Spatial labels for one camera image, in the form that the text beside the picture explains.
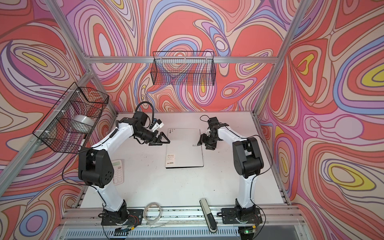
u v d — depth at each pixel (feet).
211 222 2.22
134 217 2.39
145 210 2.46
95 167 1.57
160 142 2.48
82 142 2.39
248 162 1.72
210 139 2.71
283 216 2.48
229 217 2.40
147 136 2.50
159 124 2.70
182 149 3.22
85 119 2.43
